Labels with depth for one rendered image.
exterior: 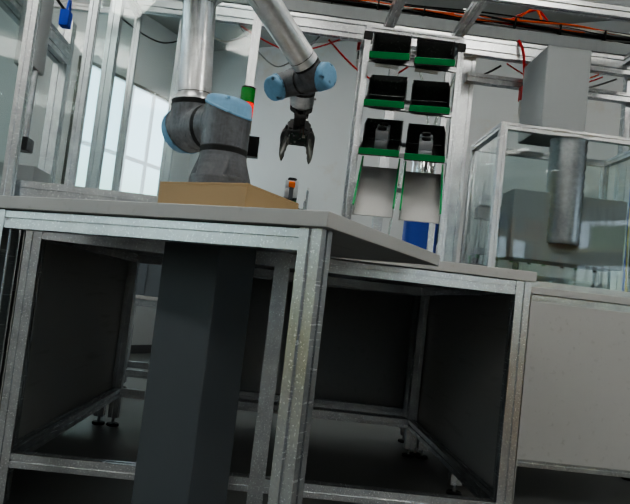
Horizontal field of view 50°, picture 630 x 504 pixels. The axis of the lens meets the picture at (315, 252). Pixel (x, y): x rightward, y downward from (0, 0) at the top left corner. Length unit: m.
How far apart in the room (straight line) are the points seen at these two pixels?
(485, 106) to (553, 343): 3.51
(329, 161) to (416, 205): 4.26
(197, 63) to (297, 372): 0.91
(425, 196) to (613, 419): 1.28
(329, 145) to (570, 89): 3.60
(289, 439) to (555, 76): 2.38
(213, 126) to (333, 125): 4.93
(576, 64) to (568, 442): 1.62
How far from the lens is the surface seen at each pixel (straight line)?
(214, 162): 1.63
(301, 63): 1.92
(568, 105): 3.25
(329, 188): 6.42
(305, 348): 1.21
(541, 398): 2.93
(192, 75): 1.81
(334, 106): 6.61
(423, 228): 3.04
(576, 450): 3.02
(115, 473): 2.10
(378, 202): 2.23
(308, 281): 1.21
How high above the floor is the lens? 0.70
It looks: 4 degrees up
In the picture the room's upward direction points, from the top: 7 degrees clockwise
